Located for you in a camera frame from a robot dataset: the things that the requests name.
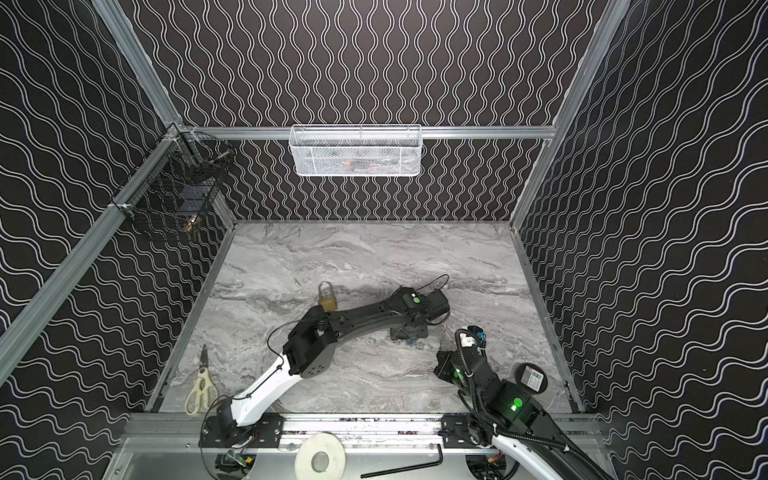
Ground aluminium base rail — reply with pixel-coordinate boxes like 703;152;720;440
121;413;473;453

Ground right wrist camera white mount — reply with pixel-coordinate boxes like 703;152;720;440
456;325;485;349

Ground beige handled scissors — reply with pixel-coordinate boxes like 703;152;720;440
184;345;219;416

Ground brass padlock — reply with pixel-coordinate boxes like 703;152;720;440
318;281;338;312

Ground white mesh wall basket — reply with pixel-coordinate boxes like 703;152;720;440
288;124;424;177

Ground white tape roll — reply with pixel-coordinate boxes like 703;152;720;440
294;433;347;480

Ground black wire wall basket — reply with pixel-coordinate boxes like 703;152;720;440
119;132;236;244

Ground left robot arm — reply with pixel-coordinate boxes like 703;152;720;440
216;287;450;434

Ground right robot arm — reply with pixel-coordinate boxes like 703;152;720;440
435;329;611;479

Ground black hex key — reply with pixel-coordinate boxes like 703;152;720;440
359;444;444;479

